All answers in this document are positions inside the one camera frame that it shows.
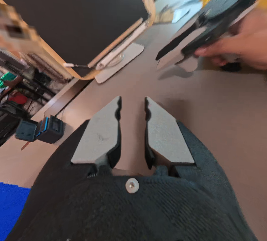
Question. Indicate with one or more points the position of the black board with wooden frame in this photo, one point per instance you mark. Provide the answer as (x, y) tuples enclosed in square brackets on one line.
[(83, 5)]

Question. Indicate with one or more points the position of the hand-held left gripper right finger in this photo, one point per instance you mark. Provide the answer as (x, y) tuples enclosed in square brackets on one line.
[(166, 141)]

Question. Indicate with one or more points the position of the green bin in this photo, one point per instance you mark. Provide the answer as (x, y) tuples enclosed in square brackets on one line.
[(7, 78)]

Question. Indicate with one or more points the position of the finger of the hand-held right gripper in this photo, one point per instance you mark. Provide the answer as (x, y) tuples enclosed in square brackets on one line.
[(177, 38), (177, 54)]

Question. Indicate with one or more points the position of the silver laptop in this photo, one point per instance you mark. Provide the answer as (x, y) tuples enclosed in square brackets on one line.
[(179, 13)]

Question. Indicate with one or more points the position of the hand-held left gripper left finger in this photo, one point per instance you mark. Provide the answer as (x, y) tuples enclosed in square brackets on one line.
[(98, 139)]

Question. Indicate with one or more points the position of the person's right hand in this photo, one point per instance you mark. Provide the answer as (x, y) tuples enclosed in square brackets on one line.
[(250, 41)]

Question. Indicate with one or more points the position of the red bag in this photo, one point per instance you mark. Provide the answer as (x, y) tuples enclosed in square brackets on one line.
[(17, 98)]

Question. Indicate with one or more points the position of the white board stand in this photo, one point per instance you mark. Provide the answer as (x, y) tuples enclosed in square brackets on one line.
[(129, 53)]

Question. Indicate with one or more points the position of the blue plastic bin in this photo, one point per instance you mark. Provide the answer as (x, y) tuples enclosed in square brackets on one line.
[(12, 207)]

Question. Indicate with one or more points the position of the black charging case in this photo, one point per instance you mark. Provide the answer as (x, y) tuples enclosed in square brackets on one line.
[(52, 128)]

